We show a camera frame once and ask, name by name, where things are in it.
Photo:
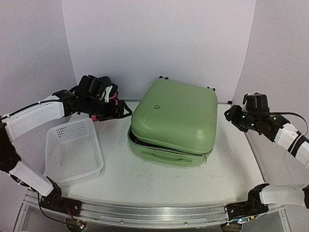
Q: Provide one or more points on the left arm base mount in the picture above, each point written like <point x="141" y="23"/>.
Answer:
<point x="60" y="205"/>

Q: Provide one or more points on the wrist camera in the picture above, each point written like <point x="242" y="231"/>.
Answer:
<point x="88" y="86"/>
<point x="256" y="104"/>

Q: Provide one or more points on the green hard-shell suitcase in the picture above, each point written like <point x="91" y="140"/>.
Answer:
<point x="174" y="123"/>

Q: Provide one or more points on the aluminium front rail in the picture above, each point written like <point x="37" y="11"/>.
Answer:
<point x="161" y="217"/>

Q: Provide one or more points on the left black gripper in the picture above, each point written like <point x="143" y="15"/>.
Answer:
<point x="111" y="113"/>

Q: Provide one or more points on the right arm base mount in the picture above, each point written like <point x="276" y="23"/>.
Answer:
<point x="251" y="207"/>

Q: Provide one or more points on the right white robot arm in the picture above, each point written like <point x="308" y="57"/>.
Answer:
<point x="279" y="130"/>

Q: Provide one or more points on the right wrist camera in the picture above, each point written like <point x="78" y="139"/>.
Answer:
<point x="256" y="104"/>

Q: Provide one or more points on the black pink drawer organizer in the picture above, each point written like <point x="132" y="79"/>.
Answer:
<point x="108" y="93"/>

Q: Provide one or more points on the white perforated plastic basket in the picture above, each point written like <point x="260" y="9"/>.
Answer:
<point x="72" y="153"/>

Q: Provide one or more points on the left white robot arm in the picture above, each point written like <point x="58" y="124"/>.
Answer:
<point x="29" y="119"/>

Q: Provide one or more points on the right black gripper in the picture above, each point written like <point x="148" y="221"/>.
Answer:
<point x="231" y="116"/>

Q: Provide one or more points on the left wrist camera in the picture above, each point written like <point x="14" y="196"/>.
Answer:
<point x="88" y="86"/>

